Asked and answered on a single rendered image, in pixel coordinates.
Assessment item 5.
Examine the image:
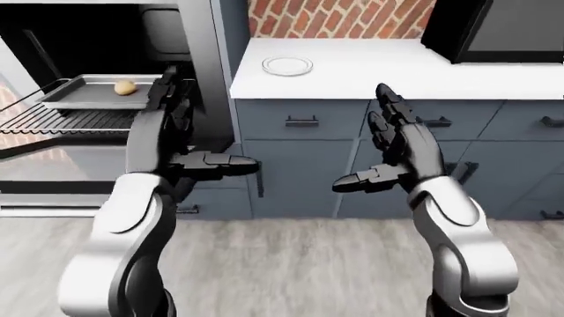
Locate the grey metal baking tray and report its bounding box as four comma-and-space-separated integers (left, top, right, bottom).
34, 74, 165, 111

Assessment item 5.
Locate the clear glass plate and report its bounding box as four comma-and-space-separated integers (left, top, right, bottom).
261, 55, 315, 77

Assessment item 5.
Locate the black built-in oven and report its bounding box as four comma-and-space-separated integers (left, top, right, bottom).
0, 0, 237, 156

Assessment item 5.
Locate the black wire oven rack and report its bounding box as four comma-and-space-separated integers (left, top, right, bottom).
0, 77, 153, 137

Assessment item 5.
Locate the blue-grey base cabinet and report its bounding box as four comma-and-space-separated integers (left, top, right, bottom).
175, 97, 564, 222

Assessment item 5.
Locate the yellow potato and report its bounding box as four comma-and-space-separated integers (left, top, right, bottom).
115, 79, 137, 97

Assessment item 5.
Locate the open oven door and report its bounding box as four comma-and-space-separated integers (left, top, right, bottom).
0, 133, 133, 219

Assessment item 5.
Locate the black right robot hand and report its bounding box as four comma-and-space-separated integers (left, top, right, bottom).
331, 82, 445, 194

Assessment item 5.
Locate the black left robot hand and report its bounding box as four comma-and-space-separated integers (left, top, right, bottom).
126, 65, 260, 177

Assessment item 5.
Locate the black microwave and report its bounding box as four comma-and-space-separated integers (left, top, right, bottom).
420, 0, 564, 65

